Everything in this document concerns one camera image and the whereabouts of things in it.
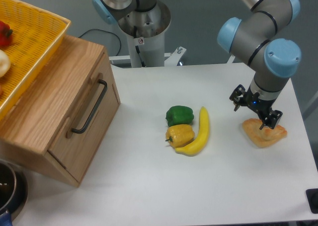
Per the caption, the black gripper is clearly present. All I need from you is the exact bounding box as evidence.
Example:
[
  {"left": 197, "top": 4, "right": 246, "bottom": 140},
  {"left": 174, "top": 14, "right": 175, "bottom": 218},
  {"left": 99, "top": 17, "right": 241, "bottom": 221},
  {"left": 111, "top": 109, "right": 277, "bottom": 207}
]
[{"left": 229, "top": 84, "right": 283, "bottom": 130}]

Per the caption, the wooden top drawer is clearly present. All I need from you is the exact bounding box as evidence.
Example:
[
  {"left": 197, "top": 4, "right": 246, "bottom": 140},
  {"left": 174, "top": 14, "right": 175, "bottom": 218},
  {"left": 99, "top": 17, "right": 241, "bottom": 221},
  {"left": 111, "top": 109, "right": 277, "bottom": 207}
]
[{"left": 48, "top": 53, "right": 120, "bottom": 187}]

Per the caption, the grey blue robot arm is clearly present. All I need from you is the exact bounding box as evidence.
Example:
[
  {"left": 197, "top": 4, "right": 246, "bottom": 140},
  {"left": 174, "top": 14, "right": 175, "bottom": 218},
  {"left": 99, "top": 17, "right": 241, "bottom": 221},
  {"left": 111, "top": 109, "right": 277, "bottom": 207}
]
[{"left": 92, "top": 0, "right": 302, "bottom": 129}]

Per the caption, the wooden drawer cabinet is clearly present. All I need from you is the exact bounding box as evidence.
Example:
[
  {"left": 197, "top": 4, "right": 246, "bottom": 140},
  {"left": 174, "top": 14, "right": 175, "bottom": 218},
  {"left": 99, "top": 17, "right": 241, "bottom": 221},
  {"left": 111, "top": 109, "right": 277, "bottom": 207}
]
[{"left": 0, "top": 36, "right": 108, "bottom": 183}]

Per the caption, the triangular pastry bread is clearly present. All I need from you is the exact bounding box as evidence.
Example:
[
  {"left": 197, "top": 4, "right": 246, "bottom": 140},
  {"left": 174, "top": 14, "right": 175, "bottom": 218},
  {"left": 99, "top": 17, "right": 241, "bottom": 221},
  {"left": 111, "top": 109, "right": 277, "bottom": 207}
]
[{"left": 242, "top": 118, "right": 288, "bottom": 148}]

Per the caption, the yellow banana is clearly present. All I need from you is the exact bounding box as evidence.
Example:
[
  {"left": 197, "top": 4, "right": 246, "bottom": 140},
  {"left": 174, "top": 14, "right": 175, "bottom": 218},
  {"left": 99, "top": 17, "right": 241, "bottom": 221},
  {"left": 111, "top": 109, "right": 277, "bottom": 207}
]
[{"left": 175, "top": 107, "right": 210, "bottom": 156}]

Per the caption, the green bell pepper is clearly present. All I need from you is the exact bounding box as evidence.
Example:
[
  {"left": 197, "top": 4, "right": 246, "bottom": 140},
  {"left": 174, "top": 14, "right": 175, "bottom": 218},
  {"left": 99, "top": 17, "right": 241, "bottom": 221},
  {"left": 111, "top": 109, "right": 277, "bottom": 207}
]
[{"left": 165, "top": 105, "right": 194, "bottom": 127}]

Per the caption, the yellow bell pepper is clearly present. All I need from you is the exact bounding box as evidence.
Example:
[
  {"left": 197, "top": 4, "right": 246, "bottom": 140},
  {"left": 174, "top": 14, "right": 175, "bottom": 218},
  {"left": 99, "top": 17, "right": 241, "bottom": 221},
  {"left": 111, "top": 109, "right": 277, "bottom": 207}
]
[{"left": 165, "top": 124, "right": 195, "bottom": 148}]

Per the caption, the black table corner device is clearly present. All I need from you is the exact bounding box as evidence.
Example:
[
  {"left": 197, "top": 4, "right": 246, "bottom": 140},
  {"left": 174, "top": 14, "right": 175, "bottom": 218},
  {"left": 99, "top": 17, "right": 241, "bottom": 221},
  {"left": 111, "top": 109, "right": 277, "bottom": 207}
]
[{"left": 306, "top": 188, "right": 318, "bottom": 214}]

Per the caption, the yellow plastic basket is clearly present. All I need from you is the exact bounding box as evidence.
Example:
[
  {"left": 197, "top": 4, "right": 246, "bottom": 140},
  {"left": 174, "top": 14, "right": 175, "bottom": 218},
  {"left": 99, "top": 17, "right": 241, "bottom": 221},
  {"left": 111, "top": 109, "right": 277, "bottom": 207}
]
[{"left": 0, "top": 0, "right": 71, "bottom": 117}]

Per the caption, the dark metal pot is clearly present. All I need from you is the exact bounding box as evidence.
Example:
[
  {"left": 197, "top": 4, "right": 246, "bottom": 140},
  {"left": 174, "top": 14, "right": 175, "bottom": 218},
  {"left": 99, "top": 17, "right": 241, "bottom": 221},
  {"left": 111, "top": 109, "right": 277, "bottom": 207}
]
[{"left": 0, "top": 160, "right": 28, "bottom": 226}]

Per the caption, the white round vegetable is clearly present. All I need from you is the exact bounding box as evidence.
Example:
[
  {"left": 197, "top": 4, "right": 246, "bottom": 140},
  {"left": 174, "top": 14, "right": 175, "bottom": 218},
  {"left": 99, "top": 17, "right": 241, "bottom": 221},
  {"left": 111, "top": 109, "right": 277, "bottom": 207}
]
[{"left": 0, "top": 50, "right": 11, "bottom": 77}]

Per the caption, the red bell pepper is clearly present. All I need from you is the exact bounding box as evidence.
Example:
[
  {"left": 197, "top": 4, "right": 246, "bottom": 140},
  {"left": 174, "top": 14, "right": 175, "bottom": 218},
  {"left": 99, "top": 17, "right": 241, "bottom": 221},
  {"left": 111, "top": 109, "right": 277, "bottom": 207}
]
[{"left": 0, "top": 21, "right": 13, "bottom": 47}]

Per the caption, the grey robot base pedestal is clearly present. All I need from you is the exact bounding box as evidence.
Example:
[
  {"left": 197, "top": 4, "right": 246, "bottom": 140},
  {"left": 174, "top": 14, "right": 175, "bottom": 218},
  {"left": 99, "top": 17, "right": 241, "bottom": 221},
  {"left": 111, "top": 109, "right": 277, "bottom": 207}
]
[{"left": 118, "top": 0, "right": 171, "bottom": 57}]

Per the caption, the black cable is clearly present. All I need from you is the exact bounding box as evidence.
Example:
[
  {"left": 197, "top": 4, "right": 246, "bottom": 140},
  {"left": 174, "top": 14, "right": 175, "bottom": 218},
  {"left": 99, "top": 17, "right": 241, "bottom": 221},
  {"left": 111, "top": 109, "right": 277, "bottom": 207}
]
[{"left": 78, "top": 28, "right": 122, "bottom": 57}]

